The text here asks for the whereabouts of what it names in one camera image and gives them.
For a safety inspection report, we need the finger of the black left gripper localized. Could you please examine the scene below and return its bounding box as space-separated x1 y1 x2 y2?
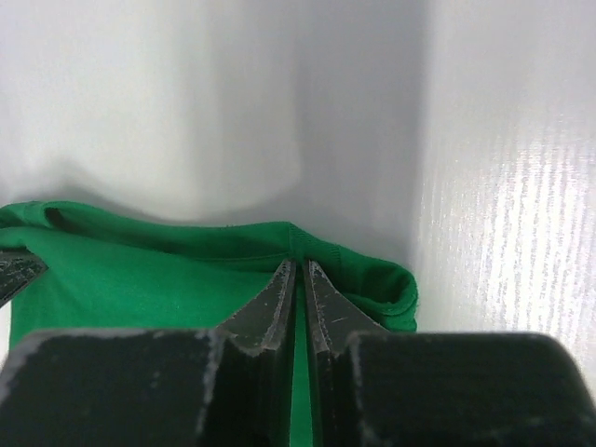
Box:
0 250 47 307

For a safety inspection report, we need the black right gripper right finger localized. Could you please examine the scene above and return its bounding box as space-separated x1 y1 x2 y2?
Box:
304 261 595 446

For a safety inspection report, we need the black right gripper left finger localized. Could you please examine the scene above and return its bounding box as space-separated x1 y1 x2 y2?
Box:
1 260 296 446

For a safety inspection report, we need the green t shirt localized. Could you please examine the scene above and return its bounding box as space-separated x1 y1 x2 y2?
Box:
1 202 417 446

